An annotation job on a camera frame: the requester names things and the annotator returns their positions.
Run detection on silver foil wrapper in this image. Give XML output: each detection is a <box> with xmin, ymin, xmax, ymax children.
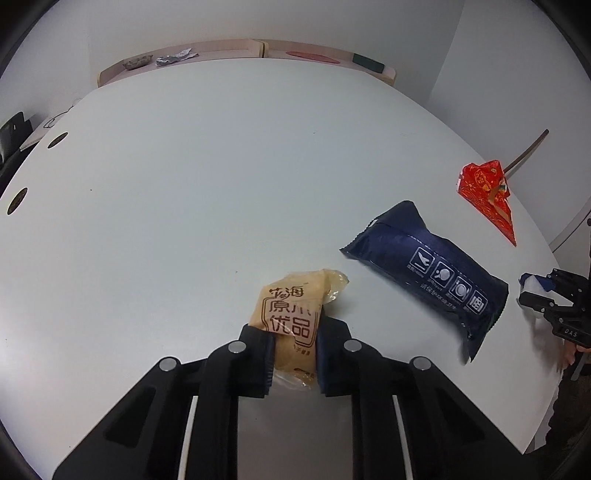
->
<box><xmin>155</xmin><ymin>47</ymin><xmax>199</xmax><ymax>68</ymax></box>

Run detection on red mop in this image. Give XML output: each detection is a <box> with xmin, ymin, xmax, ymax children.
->
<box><xmin>504</xmin><ymin>129</ymin><xmax>550</xmax><ymax>176</ymax></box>

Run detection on person's right hand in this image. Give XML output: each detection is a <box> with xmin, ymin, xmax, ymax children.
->
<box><xmin>558</xmin><ymin>341</ymin><xmax>590</xmax><ymax>377</ymax></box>

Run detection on black office chairs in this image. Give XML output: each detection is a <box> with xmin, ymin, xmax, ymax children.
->
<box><xmin>0</xmin><ymin>111</ymin><xmax>33</xmax><ymax>191</ymax></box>

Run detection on white foam piece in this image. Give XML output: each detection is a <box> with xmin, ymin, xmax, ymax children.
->
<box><xmin>519</xmin><ymin>273</ymin><xmax>554</xmax><ymax>300</ymax></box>

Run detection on beige packaged sandwich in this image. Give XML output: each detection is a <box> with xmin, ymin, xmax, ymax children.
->
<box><xmin>249</xmin><ymin>269</ymin><xmax>349</xmax><ymax>390</ymax></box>

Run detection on dark blue wipes pack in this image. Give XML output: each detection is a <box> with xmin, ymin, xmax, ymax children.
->
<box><xmin>341</xmin><ymin>200</ymin><xmax>509</xmax><ymax>361</ymax></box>

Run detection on red snack wrapper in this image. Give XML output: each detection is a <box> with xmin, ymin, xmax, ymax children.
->
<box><xmin>457</xmin><ymin>160</ymin><xmax>517</xmax><ymax>247</ymax></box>

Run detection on pink low cabinet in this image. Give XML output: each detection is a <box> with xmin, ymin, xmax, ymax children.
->
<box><xmin>97</xmin><ymin>38</ymin><xmax>397</xmax><ymax>87</ymax></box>

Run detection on brown fleece right forearm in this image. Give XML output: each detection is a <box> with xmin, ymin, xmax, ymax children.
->
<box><xmin>527</xmin><ymin>365</ymin><xmax>590</xmax><ymax>479</ymax></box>

